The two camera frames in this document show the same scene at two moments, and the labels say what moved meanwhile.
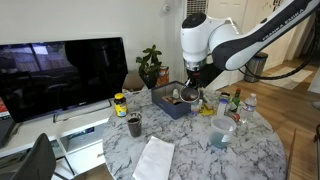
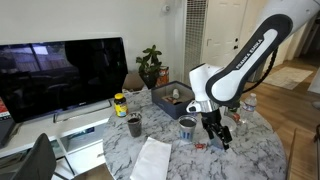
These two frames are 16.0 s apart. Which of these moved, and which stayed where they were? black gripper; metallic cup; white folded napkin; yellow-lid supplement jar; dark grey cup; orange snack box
Moved: metallic cup; black gripper
Stayed: dark grey cup; white folded napkin; orange snack box; yellow-lid supplement jar
